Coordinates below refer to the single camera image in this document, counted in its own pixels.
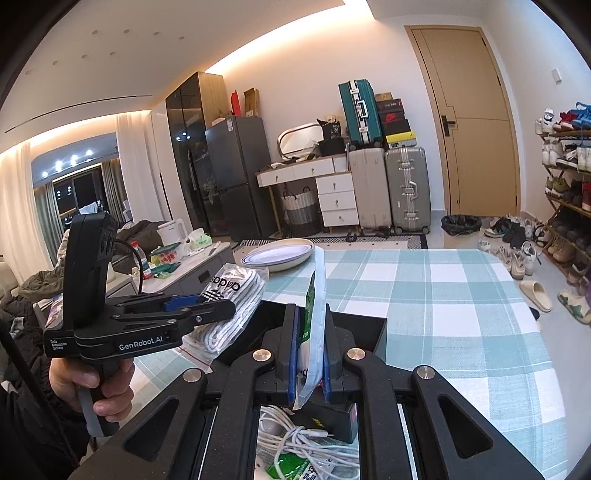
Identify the white socks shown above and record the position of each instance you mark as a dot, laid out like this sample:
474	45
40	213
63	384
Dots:
240	295

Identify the green-lidded food container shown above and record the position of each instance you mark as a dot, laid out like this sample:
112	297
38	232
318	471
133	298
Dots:
164	258

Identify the white blue-rimmed bowl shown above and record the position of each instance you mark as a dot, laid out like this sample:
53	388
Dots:
277	256

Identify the person's left forearm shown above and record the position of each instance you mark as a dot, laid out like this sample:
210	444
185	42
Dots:
32	438

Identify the scattered pairs of shoes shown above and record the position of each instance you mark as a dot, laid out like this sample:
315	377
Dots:
512	240

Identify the green white medicine packet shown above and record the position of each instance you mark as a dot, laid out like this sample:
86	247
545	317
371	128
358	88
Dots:
295	468
311	332

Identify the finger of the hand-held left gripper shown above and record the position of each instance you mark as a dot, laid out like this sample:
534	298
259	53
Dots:
184	302
207	316

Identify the beige suitcase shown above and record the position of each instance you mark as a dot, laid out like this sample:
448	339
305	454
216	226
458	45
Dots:
369	189

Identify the person's left hand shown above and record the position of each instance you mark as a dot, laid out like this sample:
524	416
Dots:
115	392

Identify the beige wooden door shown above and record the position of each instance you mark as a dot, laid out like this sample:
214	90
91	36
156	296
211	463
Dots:
466	92

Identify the green white tissue box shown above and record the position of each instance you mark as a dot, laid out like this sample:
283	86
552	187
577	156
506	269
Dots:
199	241

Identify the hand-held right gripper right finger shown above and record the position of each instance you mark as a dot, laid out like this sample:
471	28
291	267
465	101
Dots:
328	369

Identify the black cardboard box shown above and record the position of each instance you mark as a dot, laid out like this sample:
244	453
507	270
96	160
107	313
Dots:
364	332

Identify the red-capped bottle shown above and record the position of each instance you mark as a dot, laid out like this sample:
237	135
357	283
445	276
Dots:
138	261

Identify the flat brown cardboard carton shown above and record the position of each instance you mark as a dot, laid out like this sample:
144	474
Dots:
251	102

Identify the grey refrigerator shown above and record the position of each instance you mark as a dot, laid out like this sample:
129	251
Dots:
240	175

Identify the white electric kettle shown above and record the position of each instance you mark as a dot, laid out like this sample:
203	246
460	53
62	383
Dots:
171	237

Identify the brown cardboard box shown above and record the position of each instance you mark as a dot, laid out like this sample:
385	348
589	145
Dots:
383	97

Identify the white drawer dresser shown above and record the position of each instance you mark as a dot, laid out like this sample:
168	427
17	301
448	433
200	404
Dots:
337	184

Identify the wooden shoe rack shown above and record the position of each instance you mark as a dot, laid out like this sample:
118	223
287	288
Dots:
565	203

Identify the silver suitcase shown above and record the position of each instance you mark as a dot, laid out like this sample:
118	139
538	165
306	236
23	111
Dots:
408	189

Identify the shoe rack with shoes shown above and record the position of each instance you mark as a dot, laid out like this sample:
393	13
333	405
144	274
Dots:
568	152

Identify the grey white laundry basket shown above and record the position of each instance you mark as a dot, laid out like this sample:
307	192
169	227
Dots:
301	212

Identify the beige slipper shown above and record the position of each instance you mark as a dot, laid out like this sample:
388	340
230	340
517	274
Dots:
535	295

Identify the red bag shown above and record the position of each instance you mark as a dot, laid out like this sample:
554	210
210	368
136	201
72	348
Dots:
234	104

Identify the red black shoe box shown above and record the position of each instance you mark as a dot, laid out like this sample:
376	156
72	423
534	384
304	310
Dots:
393	117

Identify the dark glass-door cabinet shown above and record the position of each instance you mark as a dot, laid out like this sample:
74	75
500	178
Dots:
187	147

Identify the teal suitcase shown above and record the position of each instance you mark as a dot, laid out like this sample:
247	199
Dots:
360	115

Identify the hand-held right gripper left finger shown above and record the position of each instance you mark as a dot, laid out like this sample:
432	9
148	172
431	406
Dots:
292	360

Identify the white light switch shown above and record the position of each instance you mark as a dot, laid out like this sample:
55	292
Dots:
556	75

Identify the dark jacket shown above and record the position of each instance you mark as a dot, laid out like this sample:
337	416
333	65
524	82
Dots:
138	240

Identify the black trash bag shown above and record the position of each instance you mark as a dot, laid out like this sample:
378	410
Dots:
461	225

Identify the oval white-framed mirror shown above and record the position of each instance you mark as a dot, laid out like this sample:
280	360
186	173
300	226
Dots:
300	138

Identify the black paper bag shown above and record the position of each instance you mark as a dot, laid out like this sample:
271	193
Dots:
331	138

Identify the white curtain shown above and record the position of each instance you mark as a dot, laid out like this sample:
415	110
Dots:
134	166

